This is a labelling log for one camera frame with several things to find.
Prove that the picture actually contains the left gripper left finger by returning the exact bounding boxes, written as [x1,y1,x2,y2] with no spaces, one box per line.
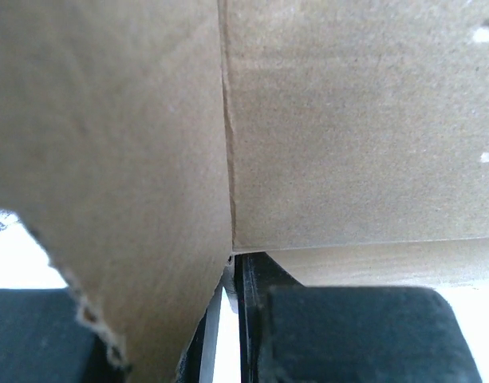
[0,287,207,383]

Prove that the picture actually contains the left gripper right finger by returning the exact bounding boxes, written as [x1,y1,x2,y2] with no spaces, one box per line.
[234,253,481,382]

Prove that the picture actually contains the cardboard box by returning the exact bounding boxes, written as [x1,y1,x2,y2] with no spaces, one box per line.
[0,1,489,382]

